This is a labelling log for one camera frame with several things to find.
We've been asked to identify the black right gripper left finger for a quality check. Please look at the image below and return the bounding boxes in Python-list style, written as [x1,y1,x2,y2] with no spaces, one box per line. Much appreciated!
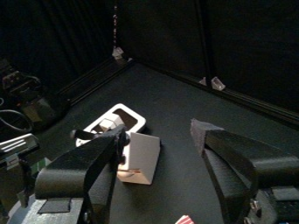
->
[33,124,130,224]

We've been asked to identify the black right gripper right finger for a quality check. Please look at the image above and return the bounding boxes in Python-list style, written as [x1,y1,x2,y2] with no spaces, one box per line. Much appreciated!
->
[189,117,299,224]

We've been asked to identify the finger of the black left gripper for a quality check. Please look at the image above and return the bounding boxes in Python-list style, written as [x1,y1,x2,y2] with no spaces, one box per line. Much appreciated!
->
[14,159,33,208]

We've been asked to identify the red and white sushi piece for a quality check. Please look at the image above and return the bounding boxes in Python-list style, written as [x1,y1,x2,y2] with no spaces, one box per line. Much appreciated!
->
[173,214,196,224]

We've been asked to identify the white toy stove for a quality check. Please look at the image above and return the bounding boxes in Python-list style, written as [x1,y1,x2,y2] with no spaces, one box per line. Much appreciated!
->
[74,102,148,148]

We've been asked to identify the green white-striped box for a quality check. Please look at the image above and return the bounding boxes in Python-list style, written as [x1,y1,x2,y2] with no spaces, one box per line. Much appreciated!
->
[29,157,51,177]

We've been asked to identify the white toy knife block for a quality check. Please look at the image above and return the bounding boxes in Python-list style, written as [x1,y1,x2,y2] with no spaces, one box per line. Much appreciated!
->
[116,131,161,186]

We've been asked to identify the black frame base rail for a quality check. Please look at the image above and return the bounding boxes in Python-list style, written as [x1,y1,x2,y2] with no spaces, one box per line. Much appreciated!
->
[133,59,299,125]
[57,57,134,104]

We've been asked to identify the metal frame corner bracket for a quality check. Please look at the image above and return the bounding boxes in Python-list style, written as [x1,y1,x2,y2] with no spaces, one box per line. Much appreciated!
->
[209,76,228,92]
[196,76,209,88]
[110,46,126,61]

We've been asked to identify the vertical metal frame post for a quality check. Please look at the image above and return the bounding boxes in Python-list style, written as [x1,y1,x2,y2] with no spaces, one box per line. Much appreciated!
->
[194,0,213,81]

